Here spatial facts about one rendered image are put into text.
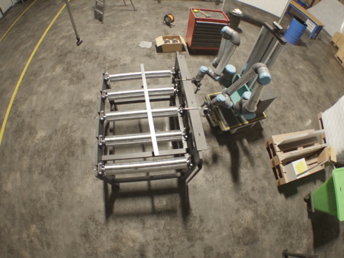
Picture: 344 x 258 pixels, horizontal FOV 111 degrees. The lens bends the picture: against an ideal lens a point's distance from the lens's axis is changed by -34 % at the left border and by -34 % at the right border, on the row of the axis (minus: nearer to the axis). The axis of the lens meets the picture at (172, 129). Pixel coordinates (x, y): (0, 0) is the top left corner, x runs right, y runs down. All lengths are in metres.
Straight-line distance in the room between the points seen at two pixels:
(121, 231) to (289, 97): 4.22
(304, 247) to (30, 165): 4.96
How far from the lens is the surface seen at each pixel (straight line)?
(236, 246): 2.81
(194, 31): 3.73
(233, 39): 2.07
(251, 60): 2.32
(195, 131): 1.54
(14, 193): 3.58
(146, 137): 1.76
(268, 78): 1.72
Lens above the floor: 2.52
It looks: 63 degrees down
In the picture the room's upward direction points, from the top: 9 degrees clockwise
